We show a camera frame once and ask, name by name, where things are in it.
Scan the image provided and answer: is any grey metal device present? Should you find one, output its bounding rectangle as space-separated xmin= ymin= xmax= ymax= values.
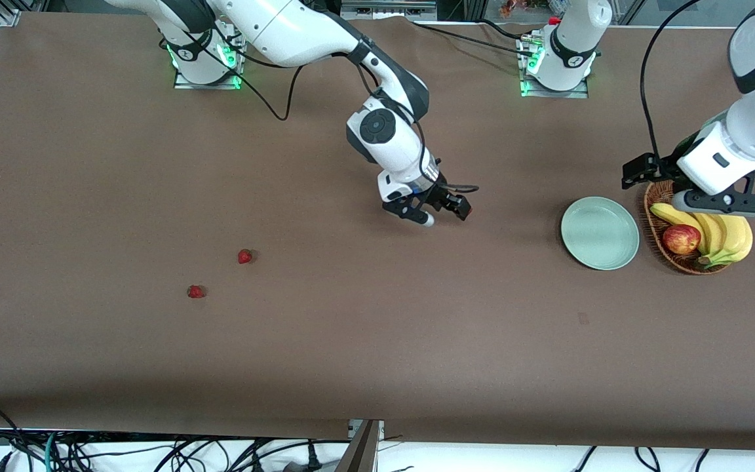
xmin=350 ymin=0 xmax=437 ymax=20

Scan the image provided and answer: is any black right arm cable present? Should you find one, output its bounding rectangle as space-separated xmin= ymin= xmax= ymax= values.
xmin=210 ymin=20 xmax=481 ymax=194

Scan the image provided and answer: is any brown wicker basket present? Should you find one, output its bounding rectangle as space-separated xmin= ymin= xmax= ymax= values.
xmin=644 ymin=180 xmax=754 ymax=275

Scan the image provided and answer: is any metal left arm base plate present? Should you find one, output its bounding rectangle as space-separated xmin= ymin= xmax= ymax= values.
xmin=520 ymin=36 xmax=590 ymax=100

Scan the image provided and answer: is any red apple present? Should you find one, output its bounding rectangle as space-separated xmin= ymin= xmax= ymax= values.
xmin=663 ymin=224 xmax=702 ymax=256

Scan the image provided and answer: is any long black tabletop cable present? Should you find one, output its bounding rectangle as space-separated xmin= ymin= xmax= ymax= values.
xmin=406 ymin=17 xmax=537 ymax=57

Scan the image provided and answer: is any light green plate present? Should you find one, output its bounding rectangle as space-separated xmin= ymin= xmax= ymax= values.
xmin=560 ymin=196 xmax=640 ymax=271

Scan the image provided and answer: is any brown table cover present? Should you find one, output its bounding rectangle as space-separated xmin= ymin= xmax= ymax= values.
xmin=0 ymin=12 xmax=755 ymax=453

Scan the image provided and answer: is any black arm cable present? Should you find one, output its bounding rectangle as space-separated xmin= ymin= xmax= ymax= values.
xmin=640 ymin=0 xmax=703 ymax=161
xmin=210 ymin=20 xmax=481 ymax=194

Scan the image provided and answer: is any yellow banana bunch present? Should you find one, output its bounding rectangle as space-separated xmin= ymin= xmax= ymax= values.
xmin=651 ymin=202 xmax=754 ymax=269

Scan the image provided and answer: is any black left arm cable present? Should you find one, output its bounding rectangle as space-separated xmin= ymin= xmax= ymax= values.
xmin=640 ymin=0 xmax=703 ymax=161

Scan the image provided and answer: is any dark table frame beam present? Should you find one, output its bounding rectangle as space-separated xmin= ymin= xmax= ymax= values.
xmin=337 ymin=420 xmax=385 ymax=472

